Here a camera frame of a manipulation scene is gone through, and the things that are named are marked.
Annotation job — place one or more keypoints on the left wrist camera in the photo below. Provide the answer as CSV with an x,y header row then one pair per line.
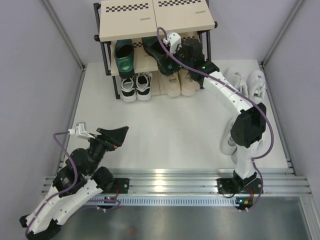
x,y
80,131

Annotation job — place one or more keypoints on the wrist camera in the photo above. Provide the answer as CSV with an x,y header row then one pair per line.
x,y
80,131
173,42

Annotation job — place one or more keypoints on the black white sneaker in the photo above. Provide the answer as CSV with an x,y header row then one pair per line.
x,y
143,86
128,90

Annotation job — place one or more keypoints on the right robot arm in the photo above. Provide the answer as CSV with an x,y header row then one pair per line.
x,y
248,120

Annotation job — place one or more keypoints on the green pointed shoe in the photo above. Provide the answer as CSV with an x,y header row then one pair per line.
x,y
152,47
124,58

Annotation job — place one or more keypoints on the beige lace sneaker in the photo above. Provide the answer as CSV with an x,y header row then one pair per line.
x,y
188,86
172,85

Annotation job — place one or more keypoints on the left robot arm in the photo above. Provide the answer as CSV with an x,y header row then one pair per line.
x,y
82,180

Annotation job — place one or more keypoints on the aluminium corner post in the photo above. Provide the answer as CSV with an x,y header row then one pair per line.
x,y
60,28
298,5

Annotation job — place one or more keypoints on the white sneaker back right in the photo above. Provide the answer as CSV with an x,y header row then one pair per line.
x,y
256,84

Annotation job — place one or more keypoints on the white sneaker back left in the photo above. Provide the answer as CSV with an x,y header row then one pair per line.
x,y
237,80

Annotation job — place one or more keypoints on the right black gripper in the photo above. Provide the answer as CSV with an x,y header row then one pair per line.
x,y
164,62

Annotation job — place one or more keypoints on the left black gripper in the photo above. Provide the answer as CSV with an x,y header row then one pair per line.
x,y
117,135

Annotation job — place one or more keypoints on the left aluminium corner post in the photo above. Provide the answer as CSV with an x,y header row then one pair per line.
x,y
60,28

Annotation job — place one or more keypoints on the slotted cable duct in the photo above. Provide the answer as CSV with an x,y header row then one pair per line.
x,y
169,200

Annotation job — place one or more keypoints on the right aluminium corner post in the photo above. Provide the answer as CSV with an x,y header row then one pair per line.
x,y
298,5

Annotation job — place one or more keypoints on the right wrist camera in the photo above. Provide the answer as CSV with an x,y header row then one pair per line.
x,y
173,42

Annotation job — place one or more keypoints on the white sneaker front right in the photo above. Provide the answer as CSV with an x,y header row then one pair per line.
x,y
234,155

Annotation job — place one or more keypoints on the white sneaker front left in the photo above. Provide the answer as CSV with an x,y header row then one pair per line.
x,y
227,145

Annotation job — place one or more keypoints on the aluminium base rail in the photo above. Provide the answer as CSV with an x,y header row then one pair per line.
x,y
278,182

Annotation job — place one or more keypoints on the beige three-tier shoe shelf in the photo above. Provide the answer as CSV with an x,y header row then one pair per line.
x,y
134,19

